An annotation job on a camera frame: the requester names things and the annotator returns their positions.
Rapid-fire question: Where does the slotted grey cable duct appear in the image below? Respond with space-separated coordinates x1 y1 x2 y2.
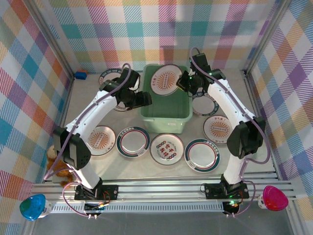
48 202 225 215

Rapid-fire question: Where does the green plastic bin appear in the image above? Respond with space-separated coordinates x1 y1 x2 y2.
140 64 193 135

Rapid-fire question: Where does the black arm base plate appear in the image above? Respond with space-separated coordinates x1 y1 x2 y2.
74 185 119 201
204 183 249 199

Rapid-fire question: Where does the pink dome button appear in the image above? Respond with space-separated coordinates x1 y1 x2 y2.
258 185 289 212

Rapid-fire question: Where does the brown teddy bear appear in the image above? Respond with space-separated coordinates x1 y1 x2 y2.
46 145 74 188

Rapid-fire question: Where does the aluminium side rail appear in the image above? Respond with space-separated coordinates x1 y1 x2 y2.
243 70 281 179
43 75 75 184

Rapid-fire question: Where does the white plate thin dark ring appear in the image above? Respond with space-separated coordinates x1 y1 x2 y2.
112 102 134 112

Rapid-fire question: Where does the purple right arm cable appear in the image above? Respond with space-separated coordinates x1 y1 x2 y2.
189 47 271 217

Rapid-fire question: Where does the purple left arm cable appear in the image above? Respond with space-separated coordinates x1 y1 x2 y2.
44 63 134 217

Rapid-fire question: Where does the dark rim lettered plate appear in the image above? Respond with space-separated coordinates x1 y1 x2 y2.
191 92 220 117
98 67 122 85

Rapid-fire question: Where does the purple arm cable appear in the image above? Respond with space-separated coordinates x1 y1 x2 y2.
44 63 134 217
189 47 271 217

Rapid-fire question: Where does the blue dome button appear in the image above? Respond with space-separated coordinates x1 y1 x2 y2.
19 194 52 222

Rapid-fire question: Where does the aluminium corner post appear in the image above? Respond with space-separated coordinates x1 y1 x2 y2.
243 0 293 74
29 0 75 79

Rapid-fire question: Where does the teal ring white plate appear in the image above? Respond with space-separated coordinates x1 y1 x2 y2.
184 139 221 173
116 126 151 159

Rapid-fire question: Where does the aluminium rail frame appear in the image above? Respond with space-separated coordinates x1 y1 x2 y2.
31 177 298 204

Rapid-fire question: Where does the orange sunburst plate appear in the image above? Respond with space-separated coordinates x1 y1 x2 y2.
150 64 183 95
203 115 233 145
85 125 116 157

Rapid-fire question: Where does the small circuit board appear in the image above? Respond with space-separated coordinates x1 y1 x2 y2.
222 200 242 217
84 202 108 220

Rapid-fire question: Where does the red characters white plate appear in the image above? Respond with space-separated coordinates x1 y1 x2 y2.
149 133 185 165

